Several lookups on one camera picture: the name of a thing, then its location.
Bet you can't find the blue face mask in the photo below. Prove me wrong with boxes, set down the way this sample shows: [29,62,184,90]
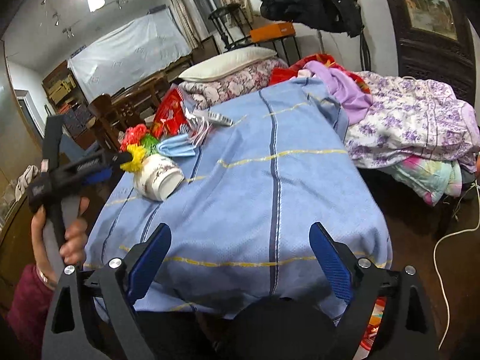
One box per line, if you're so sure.
[156,133,195,158]

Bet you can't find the pastel green pink blanket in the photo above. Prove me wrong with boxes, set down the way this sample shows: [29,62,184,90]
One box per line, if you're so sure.
[380,155,475,206]

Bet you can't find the white plastic cover sheet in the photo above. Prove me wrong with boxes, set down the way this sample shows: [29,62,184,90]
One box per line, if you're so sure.
[67,8,192,102]

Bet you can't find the black hanging jacket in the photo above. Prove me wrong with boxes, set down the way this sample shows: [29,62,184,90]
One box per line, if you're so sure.
[260,0,363,38]

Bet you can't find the colourful artificial flowers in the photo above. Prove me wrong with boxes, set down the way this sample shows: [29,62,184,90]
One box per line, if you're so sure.
[120,124,159,173]

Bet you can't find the white power cable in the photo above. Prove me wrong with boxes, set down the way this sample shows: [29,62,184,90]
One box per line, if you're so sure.
[433,179,480,351]

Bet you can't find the blue checked bed sheet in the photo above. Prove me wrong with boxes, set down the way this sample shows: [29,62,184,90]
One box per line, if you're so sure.
[86,78,393,319]

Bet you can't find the dark carved wooden cabinet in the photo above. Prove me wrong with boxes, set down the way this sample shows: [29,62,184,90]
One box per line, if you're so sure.
[387,0,476,105]

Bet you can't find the red plastic trash basket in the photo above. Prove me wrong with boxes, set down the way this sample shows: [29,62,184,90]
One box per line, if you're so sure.
[360,297,386,352]

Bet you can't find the person's left hand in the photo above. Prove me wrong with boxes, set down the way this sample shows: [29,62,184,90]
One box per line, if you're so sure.
[31,197,89,290]

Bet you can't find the red blanket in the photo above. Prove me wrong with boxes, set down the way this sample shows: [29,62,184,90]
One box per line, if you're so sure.
[268,54,370,94]

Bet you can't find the white pillow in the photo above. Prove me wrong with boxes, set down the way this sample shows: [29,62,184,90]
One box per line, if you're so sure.
[179,46,278,82]

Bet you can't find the purple floral quilt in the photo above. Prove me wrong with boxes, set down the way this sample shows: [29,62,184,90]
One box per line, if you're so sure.
[344,72,479,173]

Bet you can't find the orange box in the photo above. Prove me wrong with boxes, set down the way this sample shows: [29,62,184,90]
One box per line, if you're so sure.
[250,22,296,43]

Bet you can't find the pink floral folded quilt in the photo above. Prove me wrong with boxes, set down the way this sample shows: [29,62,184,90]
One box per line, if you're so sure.
[180,58,287,109]

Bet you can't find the lilac garment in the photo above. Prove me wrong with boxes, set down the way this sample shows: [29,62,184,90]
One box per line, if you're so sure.
[304,61,374,125]

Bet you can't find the red snack bag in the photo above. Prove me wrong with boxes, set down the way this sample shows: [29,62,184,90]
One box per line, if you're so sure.
[151,86,190,139]

